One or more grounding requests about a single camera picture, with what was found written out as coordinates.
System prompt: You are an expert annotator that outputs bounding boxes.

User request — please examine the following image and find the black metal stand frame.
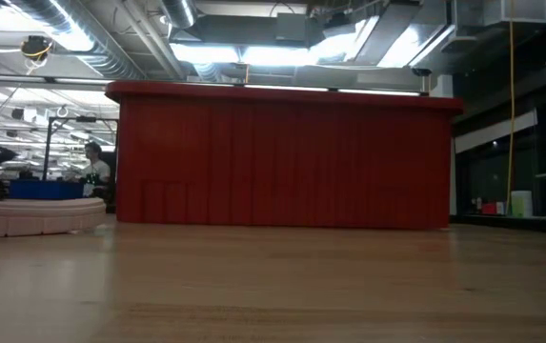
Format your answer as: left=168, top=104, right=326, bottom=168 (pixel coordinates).
left=42, top=115, right=119, bottom=181

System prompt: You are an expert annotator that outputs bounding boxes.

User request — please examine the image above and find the blue plastic bin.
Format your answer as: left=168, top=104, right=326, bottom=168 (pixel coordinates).
left=8, top=178, right=86, bottom=201

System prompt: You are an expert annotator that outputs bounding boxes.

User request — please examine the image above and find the red plastic bin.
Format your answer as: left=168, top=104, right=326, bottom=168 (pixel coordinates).
left=105, top=79, right=465, bottom=232

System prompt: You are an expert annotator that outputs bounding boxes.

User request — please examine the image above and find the white plate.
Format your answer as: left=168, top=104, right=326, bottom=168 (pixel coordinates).
left=0, top=196, right=108, bottom=240

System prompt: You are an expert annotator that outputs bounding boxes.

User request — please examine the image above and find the black yellow cable reel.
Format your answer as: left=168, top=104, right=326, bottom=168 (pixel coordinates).
left=19, top=35, right=55, bottom=62

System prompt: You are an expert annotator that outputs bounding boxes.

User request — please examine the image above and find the pale green container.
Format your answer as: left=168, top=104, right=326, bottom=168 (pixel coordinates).
left=510, top=190, right=534, bottom=219

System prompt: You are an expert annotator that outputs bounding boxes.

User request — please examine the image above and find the yellow hanging cable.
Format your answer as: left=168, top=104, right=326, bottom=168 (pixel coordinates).
left=505, top=0, right=516, bottom=216

